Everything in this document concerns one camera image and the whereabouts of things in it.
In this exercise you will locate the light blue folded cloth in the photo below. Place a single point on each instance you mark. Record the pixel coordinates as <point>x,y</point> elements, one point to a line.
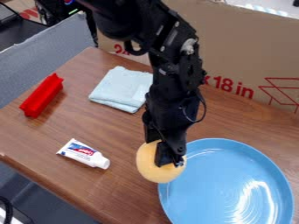
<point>122,89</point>

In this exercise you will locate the red plastic block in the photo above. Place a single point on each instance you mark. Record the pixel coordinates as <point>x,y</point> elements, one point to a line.
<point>41,96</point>

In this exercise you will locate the grey fabric partition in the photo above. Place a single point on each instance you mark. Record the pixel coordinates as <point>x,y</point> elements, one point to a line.
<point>29,61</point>

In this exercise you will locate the white toothpaste tube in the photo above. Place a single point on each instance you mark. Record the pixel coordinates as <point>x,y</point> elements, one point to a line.
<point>81,153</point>

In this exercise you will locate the yellow ball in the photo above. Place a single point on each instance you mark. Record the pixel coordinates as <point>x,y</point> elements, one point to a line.
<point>155,174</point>

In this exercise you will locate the black equipment in background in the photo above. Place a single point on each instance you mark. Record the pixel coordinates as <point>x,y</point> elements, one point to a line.
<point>56,10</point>

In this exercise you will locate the blue plate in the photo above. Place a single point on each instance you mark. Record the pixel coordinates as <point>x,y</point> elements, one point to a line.
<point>230,186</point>

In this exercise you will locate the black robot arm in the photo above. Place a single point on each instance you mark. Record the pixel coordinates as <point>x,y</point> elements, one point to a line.
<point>154,30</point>

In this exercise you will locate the cardboard box wall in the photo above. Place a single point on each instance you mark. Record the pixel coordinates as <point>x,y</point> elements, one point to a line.
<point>248,49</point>

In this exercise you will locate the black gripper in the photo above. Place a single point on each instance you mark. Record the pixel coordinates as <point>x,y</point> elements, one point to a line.
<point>172,103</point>

